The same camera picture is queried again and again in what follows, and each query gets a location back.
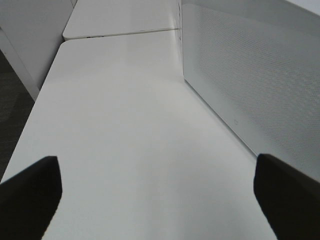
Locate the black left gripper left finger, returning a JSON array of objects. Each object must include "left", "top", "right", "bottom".
[{"left": 0, "top": 156, "right": 62, "bottom": 240}]

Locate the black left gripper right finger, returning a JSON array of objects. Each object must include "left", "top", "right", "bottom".
[{"left": 253, "top": 153, "right": 320, "bottom": 240}]

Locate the white microwave door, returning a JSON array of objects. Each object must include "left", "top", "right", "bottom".
[{"left": 181, "top": 0, "right": 320, "bottom": 180}]

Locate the white microwave oven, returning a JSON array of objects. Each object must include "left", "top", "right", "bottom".
[{"left": 174, "top": 0, "right": 320, "bottom": 51}]

